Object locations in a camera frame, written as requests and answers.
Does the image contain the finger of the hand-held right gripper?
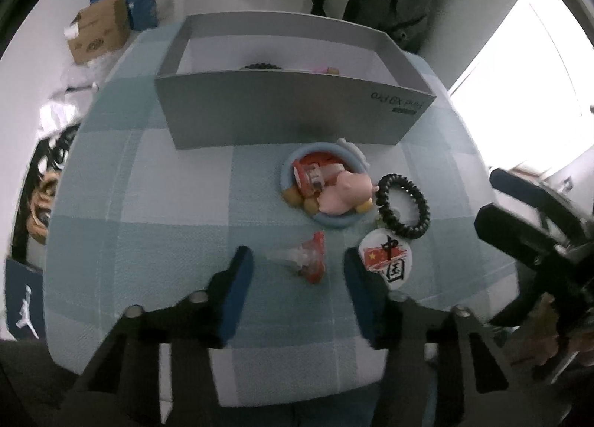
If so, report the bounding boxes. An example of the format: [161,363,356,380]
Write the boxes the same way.
[474,203,560,267]
[489,168,594,244]

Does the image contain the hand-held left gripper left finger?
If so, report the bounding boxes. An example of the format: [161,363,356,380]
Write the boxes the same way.
[60,245,255,427]

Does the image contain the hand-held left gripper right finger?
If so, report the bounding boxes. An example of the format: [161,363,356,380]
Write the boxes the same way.
[342,247,525,427]

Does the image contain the round white badge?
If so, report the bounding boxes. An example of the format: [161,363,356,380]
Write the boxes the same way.
[358,228,415,289]

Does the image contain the red clear hair clip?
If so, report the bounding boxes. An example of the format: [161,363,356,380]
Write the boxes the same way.
[269,231,327,285]

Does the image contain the black spiral hair tie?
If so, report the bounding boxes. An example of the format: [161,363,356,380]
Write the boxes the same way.
[375,173,431,238]

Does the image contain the pink pig toy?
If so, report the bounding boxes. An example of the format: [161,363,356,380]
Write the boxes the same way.
[318,170,376,215]

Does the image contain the light blue ring bracelet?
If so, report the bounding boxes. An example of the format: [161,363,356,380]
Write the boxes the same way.
[281,138,372,228]

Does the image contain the grey cardboard box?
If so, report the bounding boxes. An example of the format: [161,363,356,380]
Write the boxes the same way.
[154,13,438,150]

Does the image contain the person's right hand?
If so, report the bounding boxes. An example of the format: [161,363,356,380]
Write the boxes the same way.
[529,294,575,365]

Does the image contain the tan shoes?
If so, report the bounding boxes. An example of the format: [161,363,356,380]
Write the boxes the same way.
[25,172,62,243]

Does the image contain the dark blue shoe box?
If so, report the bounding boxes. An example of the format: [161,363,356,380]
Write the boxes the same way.
[4,257,47,340]

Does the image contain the black and white sandals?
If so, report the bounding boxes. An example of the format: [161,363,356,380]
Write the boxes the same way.
[39,124,79,173]

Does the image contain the white plastic bags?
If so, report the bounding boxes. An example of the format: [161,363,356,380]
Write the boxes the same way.
[38,60,101,131]

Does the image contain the brown cardboard box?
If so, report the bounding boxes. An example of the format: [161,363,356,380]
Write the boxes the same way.
[67,0,131,65]

